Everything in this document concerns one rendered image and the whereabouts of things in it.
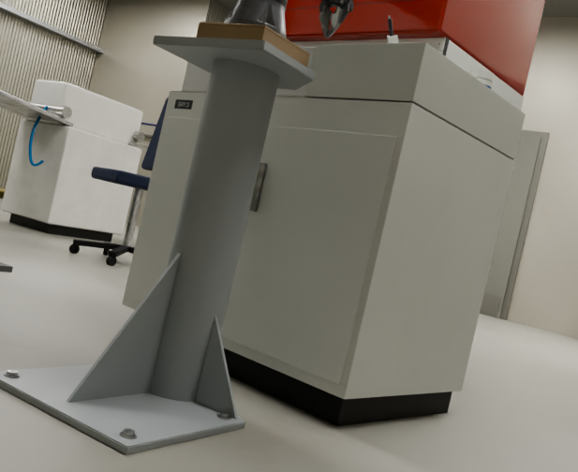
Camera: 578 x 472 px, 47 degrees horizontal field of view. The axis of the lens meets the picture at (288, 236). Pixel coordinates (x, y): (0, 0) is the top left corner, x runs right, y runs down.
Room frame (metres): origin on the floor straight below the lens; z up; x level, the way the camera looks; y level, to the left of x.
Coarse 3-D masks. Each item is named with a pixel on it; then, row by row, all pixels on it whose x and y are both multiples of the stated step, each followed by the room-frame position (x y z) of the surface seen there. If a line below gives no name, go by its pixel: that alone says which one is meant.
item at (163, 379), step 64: (256, 64) 1.51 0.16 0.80; (256, 128) 1.53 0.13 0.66; (192, 192) 1.53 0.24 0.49; (192, 256) 1.51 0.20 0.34; (128, 320) 1.43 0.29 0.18; (192, 320) 1.51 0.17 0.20; (0, 384) 1.37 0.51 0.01; (64, 384) 1.44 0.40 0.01; (128, 384) 1.46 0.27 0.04; (192, 384) 1.52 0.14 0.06; (128, 448) 1.17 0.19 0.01
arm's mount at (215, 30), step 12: (204, 24) 1.54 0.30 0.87; (216, 24) 1.52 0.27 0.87; (228, 24) 1.50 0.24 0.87; (240, 24) 1.48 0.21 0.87; (252, 24) 1.46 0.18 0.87; (204, 36) 1.53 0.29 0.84; (216, 36) 1.51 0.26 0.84; (228, 36) 1.50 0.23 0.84; (240, 36) 1.48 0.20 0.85; (252, 36) 1.46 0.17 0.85; (264, 36) 1.45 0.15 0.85; (276, 36) 1.48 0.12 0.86; (288, 48) 1.53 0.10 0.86; (300, 48) 1.57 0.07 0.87; (300, 60) 1.58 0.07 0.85
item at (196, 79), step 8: (304, 48) 1.87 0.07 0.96; (312, 48) 1.85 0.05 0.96; (312, 56) 1.84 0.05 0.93; (192, 64) 2.19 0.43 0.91; (192, 72) 2.18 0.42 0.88; (200, 72) 2.15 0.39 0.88; (208, 72) 2.13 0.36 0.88; (184, 80) 2.20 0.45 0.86; (192, 80) 2.17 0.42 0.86; (200, 80) 2.15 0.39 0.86; (208, 80) 2.12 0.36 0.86; (184, 88) 2.20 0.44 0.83; (192, 88) 2.17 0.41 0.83; (200, 88) 2.14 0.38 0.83; (304, 88) 1.84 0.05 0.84
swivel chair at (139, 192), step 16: (160, 128) 4.64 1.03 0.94; (144, 160) 4.68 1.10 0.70; (96, 176) 4.29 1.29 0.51; (112, 176) 4.02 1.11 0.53; (128, 176) 4.01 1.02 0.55; (144, 176) 4.08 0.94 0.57; (128, 224) 4.30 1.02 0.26; (80, 240) 4.23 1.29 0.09; (128, 240) 4.30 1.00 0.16; (112, 256) 4.00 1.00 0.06
